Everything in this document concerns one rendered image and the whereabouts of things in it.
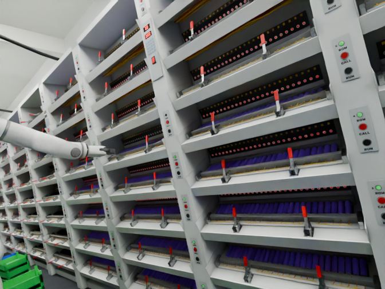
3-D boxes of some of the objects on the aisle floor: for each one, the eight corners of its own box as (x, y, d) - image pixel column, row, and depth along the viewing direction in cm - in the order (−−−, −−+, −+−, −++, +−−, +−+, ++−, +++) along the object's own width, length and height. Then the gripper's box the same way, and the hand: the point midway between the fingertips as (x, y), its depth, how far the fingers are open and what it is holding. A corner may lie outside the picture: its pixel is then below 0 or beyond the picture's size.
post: (477, 475, 53) (298, -212, 61) (422, 449, 59) (265, -175, 67) (452, 393, 69) (312, -145, 77) (411, 379, 75) (285, -119, 82)
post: (82, 289, 184) (41, 79, 192) (77, 287, 190) (38, 83, 198) (105, 276, 200) (66, 81, 208) (99, 274, 206) (62, 85, 213)
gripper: (89, 140, 115) (121, 143, 129) (76, 146, 124) (107, 148, 138) (89, 155, 113) (121, 156, 127) (76, 159, 123) (107, 160, 137)
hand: (110, 151), depth 131 cm, fingers closed, pressing on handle
